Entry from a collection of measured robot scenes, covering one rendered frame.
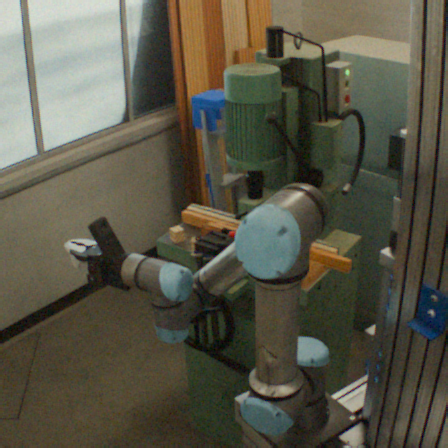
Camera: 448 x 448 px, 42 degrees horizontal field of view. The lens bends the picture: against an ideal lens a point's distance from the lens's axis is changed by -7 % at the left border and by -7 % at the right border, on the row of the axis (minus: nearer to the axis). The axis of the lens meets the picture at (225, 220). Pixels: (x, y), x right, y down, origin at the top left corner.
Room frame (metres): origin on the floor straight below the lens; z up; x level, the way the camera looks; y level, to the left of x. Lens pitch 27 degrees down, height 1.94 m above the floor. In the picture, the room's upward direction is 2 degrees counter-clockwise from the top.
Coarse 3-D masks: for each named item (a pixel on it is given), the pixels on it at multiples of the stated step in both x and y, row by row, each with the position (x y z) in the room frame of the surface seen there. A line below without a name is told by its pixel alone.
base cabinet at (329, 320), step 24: (336, 288) 1.89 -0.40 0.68; (312, 312) 1.74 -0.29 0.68; (336, 312) 1.91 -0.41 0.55; (192, 336) 1.83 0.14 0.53; (240, 336) 1.70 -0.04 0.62; (312, 336) 1.75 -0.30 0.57; (336, 336) 1.92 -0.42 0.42; (192, 360) 1.83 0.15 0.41; (216, 360) 1.76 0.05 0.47; (240, 360) 1.70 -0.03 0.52; (336, 360) 1.94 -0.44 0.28; (192, 384) 1.84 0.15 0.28; (216, 384) 1.77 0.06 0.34; (240, 384) 1.70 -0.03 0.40; (336, 384) 1.97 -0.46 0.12; (192, 408) 1.85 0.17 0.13; (216, 408) 1.77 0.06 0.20; (216, 432) 1.78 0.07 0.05; (240, 432) 1.71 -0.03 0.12
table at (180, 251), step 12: (192, 228) 1.98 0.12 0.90; (156, 240) 1.91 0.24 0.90; (168, 240) 1.90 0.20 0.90; (168, 252) 1.88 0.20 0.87; (180, 252) 1.84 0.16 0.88; (192, 252) 1.81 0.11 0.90; (324, 276) 1.64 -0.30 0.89; (240, 288) 1.64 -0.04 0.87; (300, 288) 1.57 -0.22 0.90; (312, 288) 1.58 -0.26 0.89; (324, 288) 1.64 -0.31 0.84; (300, 300) 1.56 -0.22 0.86; (312, 300) 1.58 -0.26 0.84
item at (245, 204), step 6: (264, 192) 1.90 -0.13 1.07; (270, 192) 1.89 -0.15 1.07; (276, 192) 1.90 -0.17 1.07; (246, 198) 1.85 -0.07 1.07; (264, 198) 1.85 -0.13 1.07; (240, 204) 1.83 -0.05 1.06; (246, 204) 1.82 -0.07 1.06; (252, 204) 1.81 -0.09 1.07; (258, 204) 1.81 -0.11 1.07; (240, 210) 1.83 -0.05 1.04; (246, 210) 1.82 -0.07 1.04; (246, 216) 1.82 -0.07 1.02
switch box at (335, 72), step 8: (336, 64) 2.03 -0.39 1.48; (344, 64) 2.03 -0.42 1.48; (328, 72) 2.00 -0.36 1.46; (336, 72) 1.98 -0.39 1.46; (344, 72) 2.00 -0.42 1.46; (328, 80) 2.00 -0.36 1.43; (336, 80) 1.98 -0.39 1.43; (344, 80) 2.00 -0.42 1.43; (328, 88) 2.00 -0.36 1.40; (336, 88) 1.98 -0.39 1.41; (344, 88) 2.00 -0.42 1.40; (328, 96) 2.00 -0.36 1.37; (336, 96) 1.98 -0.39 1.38; (344, 96) 2.00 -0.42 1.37; (328, 104) 2.00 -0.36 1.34; (336, 104) 1.98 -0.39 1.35
